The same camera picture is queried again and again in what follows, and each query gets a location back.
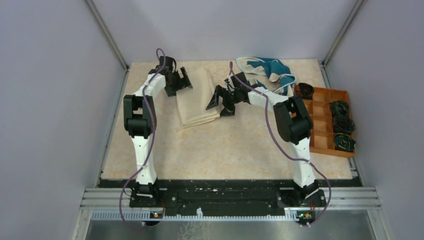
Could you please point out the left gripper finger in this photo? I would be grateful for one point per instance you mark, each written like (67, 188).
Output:
(171, 87)
(184, 80)

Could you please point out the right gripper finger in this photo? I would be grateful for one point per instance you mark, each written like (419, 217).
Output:
(214, 101)
(228, 109)

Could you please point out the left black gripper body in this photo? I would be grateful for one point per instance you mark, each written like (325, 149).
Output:
(175, 78)

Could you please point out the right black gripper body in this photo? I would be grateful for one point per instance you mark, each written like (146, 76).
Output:
(231, 96)

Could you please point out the beige cloth drape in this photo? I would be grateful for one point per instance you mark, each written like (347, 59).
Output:
(192, 101)

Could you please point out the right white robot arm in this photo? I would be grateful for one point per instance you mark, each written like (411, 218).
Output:
(292, 119)

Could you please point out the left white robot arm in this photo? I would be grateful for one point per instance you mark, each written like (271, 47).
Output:
(140, 120)

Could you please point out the blue and beige cloth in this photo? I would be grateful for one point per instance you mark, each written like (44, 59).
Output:
(273, 69)

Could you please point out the black rolled item top-left compartment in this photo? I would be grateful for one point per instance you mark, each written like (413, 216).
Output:
(305, 90)

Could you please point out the orange compartment tray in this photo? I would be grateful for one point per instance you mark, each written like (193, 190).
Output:
(322, 135)

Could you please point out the black green rolled item upper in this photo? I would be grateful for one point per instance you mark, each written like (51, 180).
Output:
(339, 108)

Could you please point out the black green rolled item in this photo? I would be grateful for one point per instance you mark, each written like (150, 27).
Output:
(344, 142)
(339, 108)

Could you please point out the black rolled item middle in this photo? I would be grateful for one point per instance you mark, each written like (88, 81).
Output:
(343, 124)

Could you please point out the black green rolled item lower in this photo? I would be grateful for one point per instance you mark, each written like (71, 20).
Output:
(344, 142)

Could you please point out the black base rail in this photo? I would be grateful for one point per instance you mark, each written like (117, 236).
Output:
(215, 198)

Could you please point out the aluminium frame rail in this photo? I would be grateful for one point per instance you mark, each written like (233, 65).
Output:
(335, 199)

